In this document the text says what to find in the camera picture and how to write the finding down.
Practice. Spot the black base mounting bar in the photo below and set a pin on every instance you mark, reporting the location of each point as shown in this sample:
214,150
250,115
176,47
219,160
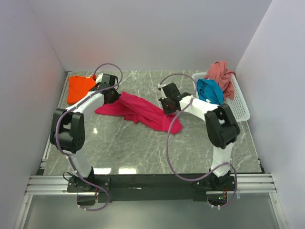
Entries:
138,187

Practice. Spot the magenta t shirt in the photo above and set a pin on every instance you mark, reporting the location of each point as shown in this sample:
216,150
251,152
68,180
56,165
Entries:
138,110

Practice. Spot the white plastic basket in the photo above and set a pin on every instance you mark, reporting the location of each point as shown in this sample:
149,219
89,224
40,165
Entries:
238,105

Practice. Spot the salmon pink t shirt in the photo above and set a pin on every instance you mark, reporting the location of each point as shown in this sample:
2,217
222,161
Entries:
222,76

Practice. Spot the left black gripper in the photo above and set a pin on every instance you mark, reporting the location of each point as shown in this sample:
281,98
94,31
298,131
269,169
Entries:
116,96

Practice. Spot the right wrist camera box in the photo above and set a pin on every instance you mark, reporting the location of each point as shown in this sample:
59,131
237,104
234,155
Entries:
160,86

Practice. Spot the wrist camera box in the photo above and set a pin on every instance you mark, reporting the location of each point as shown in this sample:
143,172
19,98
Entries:
160,86
98,78

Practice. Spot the folded orange t shirt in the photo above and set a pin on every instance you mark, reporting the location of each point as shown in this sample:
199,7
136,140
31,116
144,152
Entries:
79,87

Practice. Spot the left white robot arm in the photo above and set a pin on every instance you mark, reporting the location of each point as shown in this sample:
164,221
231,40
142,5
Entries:
68,125

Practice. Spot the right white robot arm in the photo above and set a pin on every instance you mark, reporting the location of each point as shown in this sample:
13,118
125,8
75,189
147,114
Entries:
221,126

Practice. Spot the teal blue t shirt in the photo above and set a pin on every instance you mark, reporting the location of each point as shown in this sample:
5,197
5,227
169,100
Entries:
209,91

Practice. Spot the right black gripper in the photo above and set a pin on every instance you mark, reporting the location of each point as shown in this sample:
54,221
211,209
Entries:
167,111

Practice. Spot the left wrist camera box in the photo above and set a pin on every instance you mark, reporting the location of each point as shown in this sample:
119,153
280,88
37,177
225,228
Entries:
98,78

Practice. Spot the aluminium frame rail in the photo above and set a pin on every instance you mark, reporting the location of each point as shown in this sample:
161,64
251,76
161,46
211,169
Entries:
46,185

